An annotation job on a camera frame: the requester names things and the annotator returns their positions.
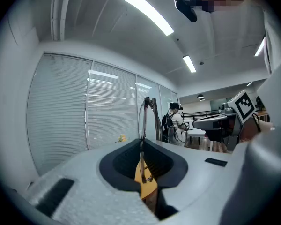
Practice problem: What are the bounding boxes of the black head-worn camera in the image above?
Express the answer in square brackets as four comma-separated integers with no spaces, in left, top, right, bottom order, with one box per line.
[174,0,198,23]

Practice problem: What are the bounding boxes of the person's right forearm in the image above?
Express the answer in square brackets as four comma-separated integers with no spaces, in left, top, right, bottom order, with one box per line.
[239,120,276,143]

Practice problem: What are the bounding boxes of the white ceiling pipes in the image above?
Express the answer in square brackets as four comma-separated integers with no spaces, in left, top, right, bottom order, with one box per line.
[50,0,75,42]

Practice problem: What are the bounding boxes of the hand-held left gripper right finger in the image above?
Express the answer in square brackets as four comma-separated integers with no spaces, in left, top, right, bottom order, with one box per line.
[142,139,243,221]

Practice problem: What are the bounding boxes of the white desk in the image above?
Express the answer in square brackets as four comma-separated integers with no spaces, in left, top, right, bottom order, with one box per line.
[186,128,215,151]

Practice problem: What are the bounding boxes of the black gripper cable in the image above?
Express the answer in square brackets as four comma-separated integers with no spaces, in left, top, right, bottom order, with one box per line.
[252,113,262,133]

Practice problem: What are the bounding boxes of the black metal railing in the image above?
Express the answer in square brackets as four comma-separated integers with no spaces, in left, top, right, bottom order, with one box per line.
[182,110,220,121]

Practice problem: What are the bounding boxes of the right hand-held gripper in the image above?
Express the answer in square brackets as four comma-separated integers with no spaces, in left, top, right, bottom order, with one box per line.
[193,89,259,151]

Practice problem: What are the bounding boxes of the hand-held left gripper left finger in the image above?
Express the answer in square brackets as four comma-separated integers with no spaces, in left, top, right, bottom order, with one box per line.
[27,138,160,225]

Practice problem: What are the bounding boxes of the window blind panel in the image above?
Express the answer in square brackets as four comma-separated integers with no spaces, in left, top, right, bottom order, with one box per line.
[27,52,94,176]
[135,75,161,142]

